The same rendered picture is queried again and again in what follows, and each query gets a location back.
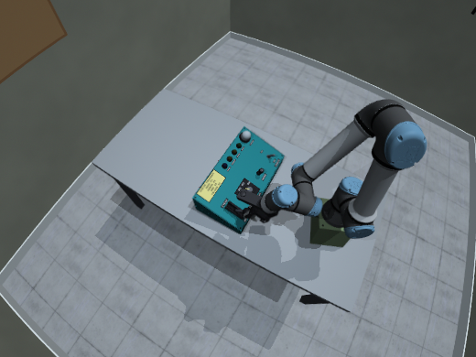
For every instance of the dark teal control console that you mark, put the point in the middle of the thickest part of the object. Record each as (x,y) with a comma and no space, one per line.
(251,167)

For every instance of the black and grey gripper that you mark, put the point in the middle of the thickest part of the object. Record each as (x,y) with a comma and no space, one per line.
(265,217)

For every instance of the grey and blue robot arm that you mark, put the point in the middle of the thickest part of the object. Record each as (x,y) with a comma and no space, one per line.
(399,144)

